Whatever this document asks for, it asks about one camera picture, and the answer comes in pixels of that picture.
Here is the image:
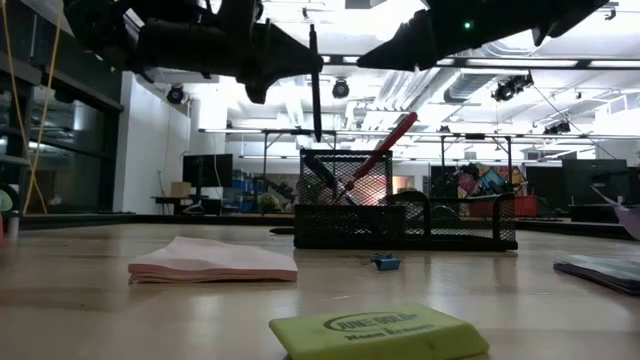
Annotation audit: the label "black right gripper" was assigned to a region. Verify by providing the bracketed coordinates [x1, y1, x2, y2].
[356, 0, 610, 72]

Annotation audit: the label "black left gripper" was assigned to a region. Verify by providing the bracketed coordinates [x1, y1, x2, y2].
[137, 22, 325, 106]

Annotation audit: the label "red scissors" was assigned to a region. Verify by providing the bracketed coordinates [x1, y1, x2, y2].
[343, 110, 420, 196]

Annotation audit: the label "pink sticky note pad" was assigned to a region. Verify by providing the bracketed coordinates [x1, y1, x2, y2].
[127, 235, 300, 286]

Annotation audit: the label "blue binder clip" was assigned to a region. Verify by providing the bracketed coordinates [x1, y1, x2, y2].
[371, 252, 402, 273]

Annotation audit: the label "yellow eraser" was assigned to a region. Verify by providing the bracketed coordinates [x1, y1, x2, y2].
[268, 302, 491, 360]

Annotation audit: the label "purple sticky note pad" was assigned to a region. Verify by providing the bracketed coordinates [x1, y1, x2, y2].
[552, 184, 640, 297]

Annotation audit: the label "black mesh desk organizer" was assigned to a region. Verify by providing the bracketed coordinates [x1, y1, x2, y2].
[293, 148, 519, 253]

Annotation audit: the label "black monitor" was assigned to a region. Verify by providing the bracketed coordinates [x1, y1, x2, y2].
[181, 153, 235, 189]
[561, 158, 629, 206]

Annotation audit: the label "potted plant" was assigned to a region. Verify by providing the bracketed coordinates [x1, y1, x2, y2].
[256, 191, 282, 216]

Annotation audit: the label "colourful artwork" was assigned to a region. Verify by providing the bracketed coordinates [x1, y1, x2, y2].
[455, 163, 527, 199]

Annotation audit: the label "black overhead light bar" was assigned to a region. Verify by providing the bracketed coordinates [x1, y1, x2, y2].
[319, 53, 640, 71]

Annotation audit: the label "red bin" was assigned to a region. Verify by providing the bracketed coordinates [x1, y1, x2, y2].
[468, 194, 539, 219]

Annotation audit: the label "black ceiling camera cluster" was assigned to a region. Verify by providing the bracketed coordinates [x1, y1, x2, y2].
[491, 72, 535, 103]

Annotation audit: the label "black aluminium table frame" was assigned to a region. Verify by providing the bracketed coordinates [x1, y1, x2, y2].
[19, 212, 640, 242]

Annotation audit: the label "yellow cable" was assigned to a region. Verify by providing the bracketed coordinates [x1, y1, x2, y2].
[0, 0, 65, 217]

